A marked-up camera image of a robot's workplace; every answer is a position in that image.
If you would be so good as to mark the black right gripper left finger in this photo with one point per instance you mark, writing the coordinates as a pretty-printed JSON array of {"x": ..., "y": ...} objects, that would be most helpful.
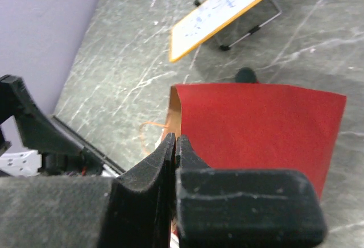
[{"x": 140, "y": 206}]

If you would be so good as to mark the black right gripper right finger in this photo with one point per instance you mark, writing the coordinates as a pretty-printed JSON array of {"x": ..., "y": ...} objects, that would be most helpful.
[{"x": 244, "y": 208}]

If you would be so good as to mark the red brown paper bag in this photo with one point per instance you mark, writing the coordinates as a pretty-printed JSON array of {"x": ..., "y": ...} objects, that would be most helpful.
[{"x": 258, "y": 126}]

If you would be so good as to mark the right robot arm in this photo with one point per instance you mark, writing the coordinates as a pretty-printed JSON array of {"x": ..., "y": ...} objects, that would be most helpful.
[{"x": 70, "y": 204}]

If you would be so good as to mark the small whiteboard with yellow frame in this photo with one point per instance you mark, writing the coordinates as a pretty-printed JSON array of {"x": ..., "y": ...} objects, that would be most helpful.
[{"x": 203, "y": 22}]

